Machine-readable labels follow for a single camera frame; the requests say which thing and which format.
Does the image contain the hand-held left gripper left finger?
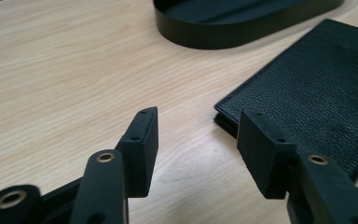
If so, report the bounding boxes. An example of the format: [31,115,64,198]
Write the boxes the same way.
[115,105,159,199]

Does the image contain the black oval tray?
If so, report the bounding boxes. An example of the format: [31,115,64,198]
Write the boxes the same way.
[153,0,345,50]

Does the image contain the black textured leather wallet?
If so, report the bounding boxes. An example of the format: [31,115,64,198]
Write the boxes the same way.
[213,18,358,183]

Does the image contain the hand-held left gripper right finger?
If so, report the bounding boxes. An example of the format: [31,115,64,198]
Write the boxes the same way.
[236,108,298,200]

